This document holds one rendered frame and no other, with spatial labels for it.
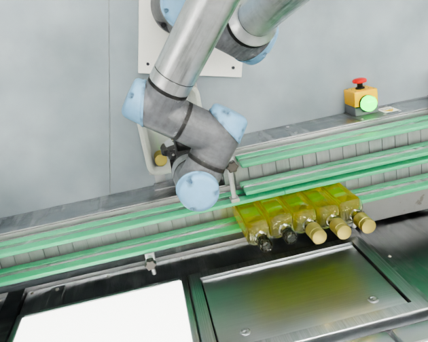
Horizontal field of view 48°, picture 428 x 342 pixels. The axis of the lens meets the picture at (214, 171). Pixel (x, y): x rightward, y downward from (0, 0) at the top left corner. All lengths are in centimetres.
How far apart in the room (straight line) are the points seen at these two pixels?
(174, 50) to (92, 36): 56
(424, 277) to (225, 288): 47
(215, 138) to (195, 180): 8
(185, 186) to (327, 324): 41
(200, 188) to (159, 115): 15
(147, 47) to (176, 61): 51
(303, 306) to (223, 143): 43
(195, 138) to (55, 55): 60
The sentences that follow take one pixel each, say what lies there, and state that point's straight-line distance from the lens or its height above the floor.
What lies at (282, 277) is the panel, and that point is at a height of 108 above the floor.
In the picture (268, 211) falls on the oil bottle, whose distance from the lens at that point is 116.
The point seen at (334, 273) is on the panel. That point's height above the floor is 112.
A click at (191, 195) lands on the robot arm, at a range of 85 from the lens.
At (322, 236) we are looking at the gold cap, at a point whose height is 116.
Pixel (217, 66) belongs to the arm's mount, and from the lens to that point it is 131.
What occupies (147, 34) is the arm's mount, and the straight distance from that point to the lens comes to 129.
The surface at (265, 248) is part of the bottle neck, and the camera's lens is 109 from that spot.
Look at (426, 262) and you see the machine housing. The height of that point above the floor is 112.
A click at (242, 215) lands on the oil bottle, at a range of 117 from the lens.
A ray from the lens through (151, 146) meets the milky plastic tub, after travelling 134.
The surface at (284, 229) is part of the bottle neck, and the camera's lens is 110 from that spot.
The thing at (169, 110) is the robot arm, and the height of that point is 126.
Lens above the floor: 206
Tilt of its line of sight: 70 degrees down
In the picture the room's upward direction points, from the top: 152 degrees clockwise
